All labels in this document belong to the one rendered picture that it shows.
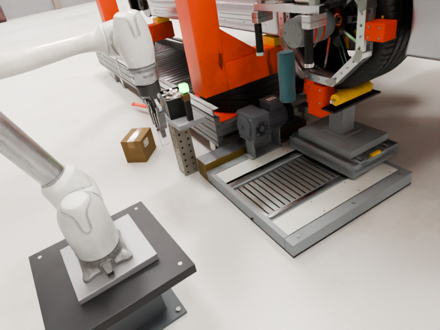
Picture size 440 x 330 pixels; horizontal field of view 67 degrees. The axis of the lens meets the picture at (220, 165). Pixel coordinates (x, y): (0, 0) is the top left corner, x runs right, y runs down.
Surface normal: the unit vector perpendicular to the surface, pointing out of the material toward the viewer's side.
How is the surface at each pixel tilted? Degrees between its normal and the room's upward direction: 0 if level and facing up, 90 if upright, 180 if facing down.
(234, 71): 90
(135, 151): 90
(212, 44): 90
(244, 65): 90
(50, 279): 0
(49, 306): 0
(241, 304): 0
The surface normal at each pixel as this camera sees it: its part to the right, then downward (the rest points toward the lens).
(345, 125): 0.51, 0.40
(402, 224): -0.15, -0.83
